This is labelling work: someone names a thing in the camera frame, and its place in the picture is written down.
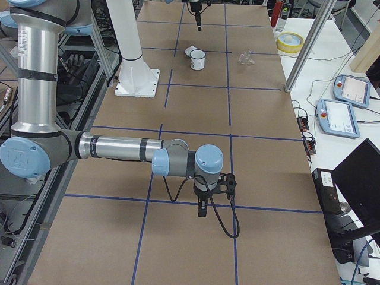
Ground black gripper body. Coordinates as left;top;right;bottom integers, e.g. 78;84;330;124
189;1;202;31
196;190;209;217

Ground white ceramic lid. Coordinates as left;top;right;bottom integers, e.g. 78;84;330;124
185;46;197;57

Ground clear glass funnel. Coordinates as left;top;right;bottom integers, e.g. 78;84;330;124
238;50;255;65

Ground white enamel mug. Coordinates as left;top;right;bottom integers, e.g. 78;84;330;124
190;49;205;71

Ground red cylinder bottle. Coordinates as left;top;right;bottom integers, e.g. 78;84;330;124
271;0;283;27

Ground clear bottle black cap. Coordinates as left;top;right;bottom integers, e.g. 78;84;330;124
275;2;291;32

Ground yellow rimmed bowl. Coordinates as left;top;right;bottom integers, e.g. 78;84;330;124
276;32;304;54

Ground near orange connector block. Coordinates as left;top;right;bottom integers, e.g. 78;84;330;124
301;131;316;156

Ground orange connector block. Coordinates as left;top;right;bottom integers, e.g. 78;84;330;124
301;131;316;156
297;107;309;131

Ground black device with label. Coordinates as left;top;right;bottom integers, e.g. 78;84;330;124
312;168;342;215

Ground far orange connector block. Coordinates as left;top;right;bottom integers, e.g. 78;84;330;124
297;107;309;131

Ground black monitor on stand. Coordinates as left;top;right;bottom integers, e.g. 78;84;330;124
325;138;379;264

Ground near teach pendant tablet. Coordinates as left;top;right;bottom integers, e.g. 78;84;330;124
316;99;360;138

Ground teach pendant tablet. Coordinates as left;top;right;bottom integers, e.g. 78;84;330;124
333;74;371;109
316;99;360;138

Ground wooden board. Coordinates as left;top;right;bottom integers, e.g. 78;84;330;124
350;25;380;73

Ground far teach pendant tablet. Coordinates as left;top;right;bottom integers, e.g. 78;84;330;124
333;74;371;109

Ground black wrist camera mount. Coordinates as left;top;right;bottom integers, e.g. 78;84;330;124
215;173;237;201

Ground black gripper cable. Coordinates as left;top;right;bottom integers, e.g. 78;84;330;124
162;174;240;239

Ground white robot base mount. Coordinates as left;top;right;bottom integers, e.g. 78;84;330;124
106;0;160;98

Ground aluminium side frame rack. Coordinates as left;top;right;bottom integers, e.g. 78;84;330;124
1;17;118;284

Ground aluminium frame post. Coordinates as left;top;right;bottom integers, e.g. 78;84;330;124
284;0;337;93

